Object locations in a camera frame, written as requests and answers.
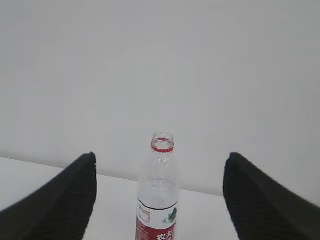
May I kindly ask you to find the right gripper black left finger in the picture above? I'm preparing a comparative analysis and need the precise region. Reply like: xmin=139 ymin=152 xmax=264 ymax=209
xmin=0 ymin=152 xmax=97 ymax=240

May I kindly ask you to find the clear water bottle red label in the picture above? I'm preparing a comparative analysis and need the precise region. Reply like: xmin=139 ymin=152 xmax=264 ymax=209
xmin=135 ymin=132 xmax=181 ymax=240

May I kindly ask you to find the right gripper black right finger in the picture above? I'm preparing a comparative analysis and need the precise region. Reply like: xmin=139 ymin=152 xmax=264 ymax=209
xmin=223 ymin=152 xmax=320 ymax=240

